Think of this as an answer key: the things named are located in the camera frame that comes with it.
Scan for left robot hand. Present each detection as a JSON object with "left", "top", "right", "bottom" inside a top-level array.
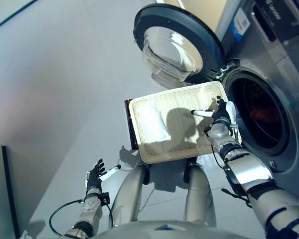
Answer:
[{"left": 86, "top": 159, "right": 122, "bottom": 194}]

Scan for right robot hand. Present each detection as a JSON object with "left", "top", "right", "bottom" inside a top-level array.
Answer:
[{"left": 190, "top": 96, "right": 237, "bottom": 125}]

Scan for red cloth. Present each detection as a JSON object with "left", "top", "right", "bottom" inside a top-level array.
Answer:
[{"left": 249, "top": 104, "right": 274, "bottom": 123}]

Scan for white cloth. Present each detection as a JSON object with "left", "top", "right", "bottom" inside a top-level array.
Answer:
[{"left": 137, "top": 101, "right": 171, "bottom": 144}]

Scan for grey washing machine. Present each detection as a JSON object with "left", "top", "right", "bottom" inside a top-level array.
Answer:
[{"left": 215, "top": 0, "right": 299, "bottom": 185}]

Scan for white robot body part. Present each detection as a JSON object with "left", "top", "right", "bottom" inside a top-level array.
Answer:
[{"left": 109, "top": 164, "right": 150, "bottom": 228}]

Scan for white wicker tray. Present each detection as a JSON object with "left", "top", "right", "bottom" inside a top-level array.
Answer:
[{"left": 128, "top": 81, "right": 242, "bottom": 165}]

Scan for silver robot torso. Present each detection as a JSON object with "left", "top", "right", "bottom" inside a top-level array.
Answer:
[{"left": 94, "top": 219, "right": 265, "bottom": 239}]

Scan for right silver robot leg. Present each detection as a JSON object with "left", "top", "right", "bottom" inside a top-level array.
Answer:
[{"left": 183, "top": 160, "right": 217, "bottom": 227}]

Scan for blue white washer label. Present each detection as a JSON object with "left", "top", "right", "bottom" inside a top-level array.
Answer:
[{"left": 233, "top": 7, "right": 251, "bottom": 42}]

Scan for round glass washer door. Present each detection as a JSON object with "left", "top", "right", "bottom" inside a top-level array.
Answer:
[{"left": 133, "top": 3, "right": 225, "bottom": 84}]

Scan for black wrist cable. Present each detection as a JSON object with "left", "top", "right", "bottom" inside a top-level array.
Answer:
[{"left": 49, "top": 199, "right": 113, "bottom": 236}]

